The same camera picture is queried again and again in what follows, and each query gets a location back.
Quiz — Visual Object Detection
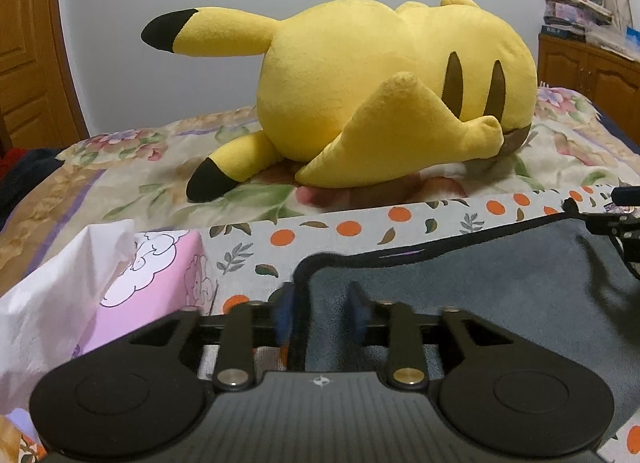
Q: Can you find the wooden door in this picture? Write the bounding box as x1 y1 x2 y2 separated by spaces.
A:
0 0 92 154

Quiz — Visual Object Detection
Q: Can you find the floral bed quilt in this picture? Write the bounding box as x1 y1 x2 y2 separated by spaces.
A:
0 84 640 463

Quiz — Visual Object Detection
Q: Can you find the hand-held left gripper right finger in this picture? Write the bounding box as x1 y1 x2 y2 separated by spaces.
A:
348 281 517 390

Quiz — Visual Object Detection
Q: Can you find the yellow plush toy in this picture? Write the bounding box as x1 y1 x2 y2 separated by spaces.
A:
141 0 538 204

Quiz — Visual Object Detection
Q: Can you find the white tissue paper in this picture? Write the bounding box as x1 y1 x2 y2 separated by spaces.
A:
0 219 139 415

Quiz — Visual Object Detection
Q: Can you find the dark clothing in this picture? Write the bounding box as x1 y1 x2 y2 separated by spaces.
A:
0 147 67 225

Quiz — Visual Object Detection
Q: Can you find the dark grey towel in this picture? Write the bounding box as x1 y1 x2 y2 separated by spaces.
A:
292 210 640 449

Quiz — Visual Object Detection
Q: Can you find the wooden cabinet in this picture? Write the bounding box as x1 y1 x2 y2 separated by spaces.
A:
537 32 640 111

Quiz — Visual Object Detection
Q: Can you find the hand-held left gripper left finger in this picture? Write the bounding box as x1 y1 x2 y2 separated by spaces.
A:
128 282 297 392

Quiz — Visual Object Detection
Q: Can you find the orange fruit print sheet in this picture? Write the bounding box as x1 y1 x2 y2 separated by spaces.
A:
196 184 640 463

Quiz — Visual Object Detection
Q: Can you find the stack of books and papers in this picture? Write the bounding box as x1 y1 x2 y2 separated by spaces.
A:
541 0 640 56

